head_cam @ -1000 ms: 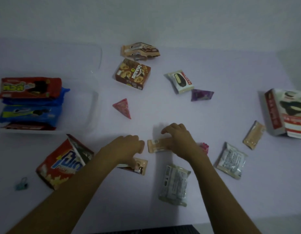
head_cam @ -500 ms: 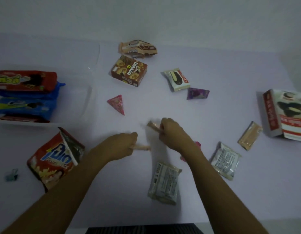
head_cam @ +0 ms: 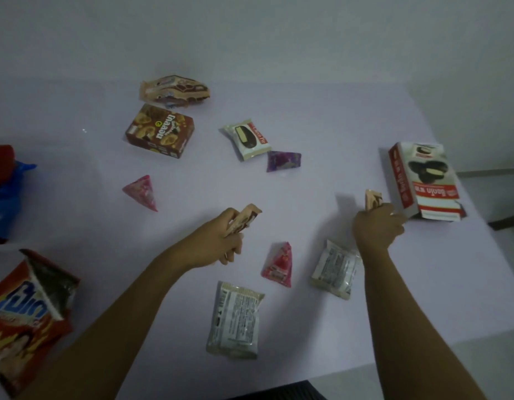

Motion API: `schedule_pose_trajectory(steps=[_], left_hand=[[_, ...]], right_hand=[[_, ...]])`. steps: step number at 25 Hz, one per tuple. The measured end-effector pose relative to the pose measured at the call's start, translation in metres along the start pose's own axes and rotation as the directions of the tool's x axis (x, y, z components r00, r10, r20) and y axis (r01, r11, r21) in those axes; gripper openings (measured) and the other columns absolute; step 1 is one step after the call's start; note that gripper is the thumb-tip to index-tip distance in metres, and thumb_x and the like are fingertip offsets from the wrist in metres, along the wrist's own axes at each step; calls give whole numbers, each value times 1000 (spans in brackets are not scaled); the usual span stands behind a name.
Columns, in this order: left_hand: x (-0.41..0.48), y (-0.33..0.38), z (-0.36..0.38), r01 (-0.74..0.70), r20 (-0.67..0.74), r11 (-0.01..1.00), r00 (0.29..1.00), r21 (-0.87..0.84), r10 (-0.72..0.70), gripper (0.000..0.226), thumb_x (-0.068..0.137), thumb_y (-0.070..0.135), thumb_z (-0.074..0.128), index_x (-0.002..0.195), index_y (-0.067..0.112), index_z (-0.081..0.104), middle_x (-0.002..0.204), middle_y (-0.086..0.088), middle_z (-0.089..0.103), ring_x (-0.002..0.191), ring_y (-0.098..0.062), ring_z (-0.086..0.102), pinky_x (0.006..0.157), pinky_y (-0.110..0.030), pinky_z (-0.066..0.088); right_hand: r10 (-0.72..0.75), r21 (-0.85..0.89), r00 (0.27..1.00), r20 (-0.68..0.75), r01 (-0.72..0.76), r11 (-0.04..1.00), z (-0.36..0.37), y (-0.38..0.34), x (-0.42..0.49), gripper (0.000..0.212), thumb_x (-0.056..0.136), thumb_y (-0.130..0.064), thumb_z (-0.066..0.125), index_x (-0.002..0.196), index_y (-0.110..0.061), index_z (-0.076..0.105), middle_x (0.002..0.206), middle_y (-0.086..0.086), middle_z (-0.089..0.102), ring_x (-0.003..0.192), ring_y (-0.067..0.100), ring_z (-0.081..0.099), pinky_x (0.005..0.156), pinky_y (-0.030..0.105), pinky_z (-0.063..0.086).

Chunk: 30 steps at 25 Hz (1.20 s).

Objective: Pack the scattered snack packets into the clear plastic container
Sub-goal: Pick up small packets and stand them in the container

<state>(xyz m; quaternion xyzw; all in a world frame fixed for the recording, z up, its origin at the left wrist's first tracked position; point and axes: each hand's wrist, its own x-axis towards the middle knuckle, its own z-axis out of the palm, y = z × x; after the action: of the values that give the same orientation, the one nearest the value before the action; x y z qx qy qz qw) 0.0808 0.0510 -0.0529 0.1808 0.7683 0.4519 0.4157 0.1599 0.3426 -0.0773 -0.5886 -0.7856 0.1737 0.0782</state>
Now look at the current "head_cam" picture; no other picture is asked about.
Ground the pink triangular snack packet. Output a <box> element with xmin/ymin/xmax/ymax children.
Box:
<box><xmin>122</xmin><ymin>175</ymin><xmax>158</xmax><ymax>212</ymax></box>

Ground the person's dark clothing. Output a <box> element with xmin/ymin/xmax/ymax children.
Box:
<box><xmin>224</xmin><ymin>380</ymin><xmax>329</xmax><ymax>400</ymax></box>

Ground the brown snack box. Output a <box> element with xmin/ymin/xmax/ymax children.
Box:
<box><xmin>125</xmin><ymin>103</ymin><xmax>195</xmax><ymax>159</ymax></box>

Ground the person's right hand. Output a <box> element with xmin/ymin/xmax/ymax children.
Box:
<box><xmin>352</xmin><ymin>202</ymin><xmax>408</xmax><ymax>255</ymax></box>

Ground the purple triangular snack packet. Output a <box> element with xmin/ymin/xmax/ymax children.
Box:
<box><xmin>266</xmin><ymin>151</ymin><xmax>302</xmax><ymax>173</ymax></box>

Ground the white chocolate pie packet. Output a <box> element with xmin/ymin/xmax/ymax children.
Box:
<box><xmin>310</xmin><ymin>239</ymin><xmax>362</xmax><ymax>301</ymax></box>
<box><xmin>206</xmin><ymin>281</ymin><xmax>265</xmax><ymax>360</ymax></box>
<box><xmin>219</xmin><ymin>118</ymin><xmax>272</xmax><ymax>162</ymax></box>

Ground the white and red pie box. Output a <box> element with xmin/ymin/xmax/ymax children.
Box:
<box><xmin>388</xmin><ymin>141</ymin><xmax>468</xmax><ymax>222</ymax></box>

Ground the person's left hand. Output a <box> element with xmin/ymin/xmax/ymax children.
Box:
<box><xmin>189</xmin><ymin>207</ymin><xmax>244</xmax><ymax>270</ymax></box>

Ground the red triangular snack packet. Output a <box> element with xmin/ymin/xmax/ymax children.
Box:
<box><xmin>261</xmin><ymin>241</ymin><xmax>293</xmax><ymax>288</ymax></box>

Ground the small beige snack packet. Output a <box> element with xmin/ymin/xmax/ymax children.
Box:
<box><xmin>364</xmin><ymin>189</ymin><xmax>384</xmax><ymax>212</ymax></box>
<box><xmin>224</xmin><ymin>203</ymin><xmax>263</xmax><ymax>239</ymax></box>

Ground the large beige snack bag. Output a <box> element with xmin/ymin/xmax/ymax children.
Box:
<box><xmin>140</xmin><ymin>75</ymin><xmax>210</xmax><ymax>108</ymax></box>

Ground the person's right forearm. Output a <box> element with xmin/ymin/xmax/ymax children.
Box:
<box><xmin>362</xmin><ymin>245</ymin><xmax>488</xmax><ymax>400</ymax></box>

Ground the blue plastic bag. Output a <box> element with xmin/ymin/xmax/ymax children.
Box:
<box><xmin>0</xmin><ymin>161</ymin><xmax>37</xmax><ymax>242</ymax></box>

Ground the red snack bag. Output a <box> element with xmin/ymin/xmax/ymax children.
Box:
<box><xmin>0</xmin><ymin>248</ymin><xmax>81</xmax><ymax>399</ymax></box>

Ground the person's left forearm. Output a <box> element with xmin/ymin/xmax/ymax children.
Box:
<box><xmin>16</xmin><ymin>239</ymin><xmax>199</xmax><ymax>400</ymax></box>

